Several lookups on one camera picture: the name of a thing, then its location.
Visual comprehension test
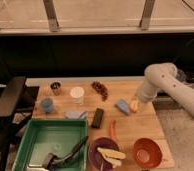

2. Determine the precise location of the yellow red apple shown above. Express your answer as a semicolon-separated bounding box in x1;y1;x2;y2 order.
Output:
130;100;138;113

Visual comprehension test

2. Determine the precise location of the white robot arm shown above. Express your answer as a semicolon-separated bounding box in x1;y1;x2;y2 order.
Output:
135;63;194;117

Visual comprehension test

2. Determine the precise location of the white paper cup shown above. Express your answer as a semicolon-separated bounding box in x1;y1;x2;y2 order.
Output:
70;87;85;104

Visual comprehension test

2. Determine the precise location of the small metal cup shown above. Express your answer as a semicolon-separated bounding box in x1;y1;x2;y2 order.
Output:
50;82;61;96

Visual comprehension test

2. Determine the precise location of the blue plastic cup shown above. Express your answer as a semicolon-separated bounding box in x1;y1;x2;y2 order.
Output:
40;98;54;113

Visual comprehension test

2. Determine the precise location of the blue sponge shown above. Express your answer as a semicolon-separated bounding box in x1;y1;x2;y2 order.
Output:
115;99;130;115

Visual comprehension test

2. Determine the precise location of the wooden cutting board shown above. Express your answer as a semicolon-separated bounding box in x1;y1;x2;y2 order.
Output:
33;81;174;171

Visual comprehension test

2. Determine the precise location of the orange carrot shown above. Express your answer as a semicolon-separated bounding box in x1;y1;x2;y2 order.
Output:
110;120;117;142

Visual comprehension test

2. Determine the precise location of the black rectangular bar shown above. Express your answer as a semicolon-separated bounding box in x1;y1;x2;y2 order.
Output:
91;108;104;128

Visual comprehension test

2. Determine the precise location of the orange bowl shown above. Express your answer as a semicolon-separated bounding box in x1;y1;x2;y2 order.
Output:
133;138;162;169

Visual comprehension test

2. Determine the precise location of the yellow corn cob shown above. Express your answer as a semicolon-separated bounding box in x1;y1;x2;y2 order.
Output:
97;147;126;159

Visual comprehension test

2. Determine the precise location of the white food piece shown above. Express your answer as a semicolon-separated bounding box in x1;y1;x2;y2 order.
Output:
103;155;122;168

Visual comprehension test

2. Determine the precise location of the light blue cloth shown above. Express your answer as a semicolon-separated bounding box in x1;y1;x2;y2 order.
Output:
65;111;88;119

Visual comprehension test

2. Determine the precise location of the purple bowl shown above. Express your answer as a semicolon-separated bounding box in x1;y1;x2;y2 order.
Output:
88;137;121;171

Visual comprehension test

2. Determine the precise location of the green plastic tray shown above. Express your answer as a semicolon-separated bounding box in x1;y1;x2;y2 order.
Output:
12;119;88;171

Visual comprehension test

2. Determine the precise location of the black dish brush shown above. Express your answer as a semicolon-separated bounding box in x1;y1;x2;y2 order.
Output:
42;136;88;170

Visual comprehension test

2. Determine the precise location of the black office chair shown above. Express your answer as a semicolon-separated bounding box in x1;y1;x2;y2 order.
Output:
0;56;38;171

